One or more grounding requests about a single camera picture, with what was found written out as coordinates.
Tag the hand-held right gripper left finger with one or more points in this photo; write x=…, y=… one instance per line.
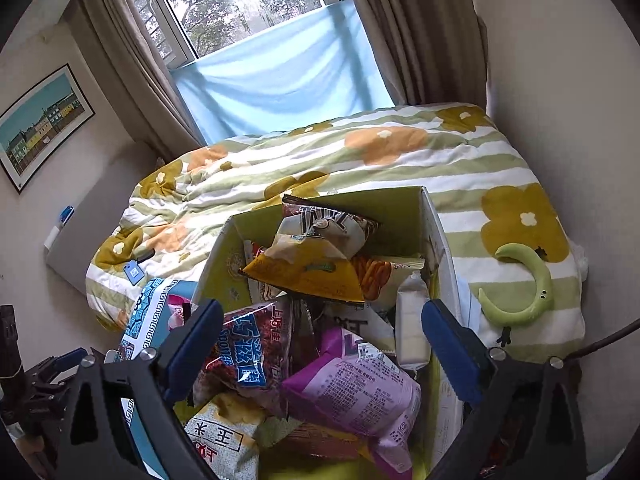
x=195, y=341

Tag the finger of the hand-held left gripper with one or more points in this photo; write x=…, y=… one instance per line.
x=67, y=358

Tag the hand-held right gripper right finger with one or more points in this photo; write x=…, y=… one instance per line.
x=450, y=355

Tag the pink striped snack packet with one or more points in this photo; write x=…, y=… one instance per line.
x=176, y=312

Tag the green yellow cardboard box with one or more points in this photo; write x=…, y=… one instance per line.
x=380, y=210

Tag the plain white snack packet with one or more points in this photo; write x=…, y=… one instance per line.
x=412, y=320

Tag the blue patterned box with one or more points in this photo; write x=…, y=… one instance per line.
x=147, y=310

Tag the red and blue snack packet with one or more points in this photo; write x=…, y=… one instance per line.
x=250, y=360

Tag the white black-print snack packet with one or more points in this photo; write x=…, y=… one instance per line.
x=360, y=321

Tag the purple snack packet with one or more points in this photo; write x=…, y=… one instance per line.
x=360, y=390

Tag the white red-print snack packet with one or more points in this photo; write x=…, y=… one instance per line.
x=220, y=440

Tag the orange snack packet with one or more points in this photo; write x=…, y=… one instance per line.
x=375, y=275

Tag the grey flat panel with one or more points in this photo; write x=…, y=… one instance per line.
x=85, y=245

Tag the green crescent-shaped toy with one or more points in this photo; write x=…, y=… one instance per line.
x=542, y=280

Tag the brown yellow chip packet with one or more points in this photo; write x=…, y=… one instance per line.
x=310, y=270

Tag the brown snack packet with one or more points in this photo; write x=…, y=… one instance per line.
x=320, y=441

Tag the floral striped blanket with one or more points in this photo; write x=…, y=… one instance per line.
x=400, y=170

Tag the light blue window cloth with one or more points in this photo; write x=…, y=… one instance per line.
x=280, y=85

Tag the beige curtain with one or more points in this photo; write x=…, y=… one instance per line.
x=135, y=75
x=425, y=35

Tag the window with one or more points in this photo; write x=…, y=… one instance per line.
x=240, y=0

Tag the framed wall picture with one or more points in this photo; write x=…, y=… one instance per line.
x=40, y=125

